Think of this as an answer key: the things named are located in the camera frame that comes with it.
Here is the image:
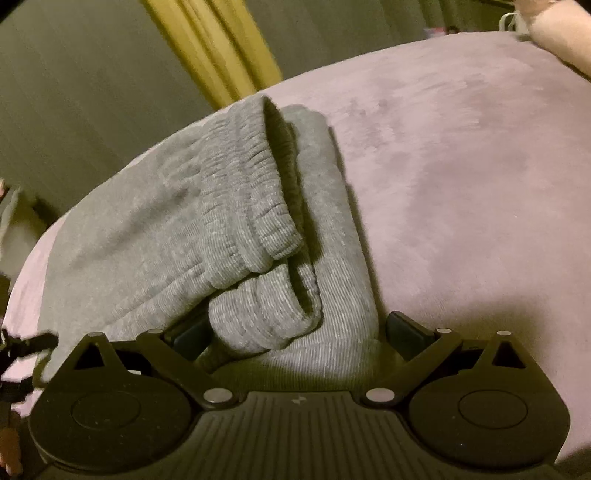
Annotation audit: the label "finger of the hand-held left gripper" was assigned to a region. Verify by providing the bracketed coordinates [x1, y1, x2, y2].
[0, 329, 60, 355]

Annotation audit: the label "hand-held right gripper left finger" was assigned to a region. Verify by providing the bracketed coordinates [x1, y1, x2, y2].
[68, 318, 233, 411]

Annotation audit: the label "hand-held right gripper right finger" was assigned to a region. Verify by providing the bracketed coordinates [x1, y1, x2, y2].
[362, 311, 528, 409]

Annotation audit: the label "grey pants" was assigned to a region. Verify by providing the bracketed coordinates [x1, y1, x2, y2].
[34, 94, 385, 394]

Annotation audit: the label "grey curtain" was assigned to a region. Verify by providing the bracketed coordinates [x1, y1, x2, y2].
[0, 0, 519, 223]

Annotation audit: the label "yellow curtain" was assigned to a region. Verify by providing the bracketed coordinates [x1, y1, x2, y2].
[140, 0, 284, 110]

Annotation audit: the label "pink plush toy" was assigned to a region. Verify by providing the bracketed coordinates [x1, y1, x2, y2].
[525, 0, 591, 78]

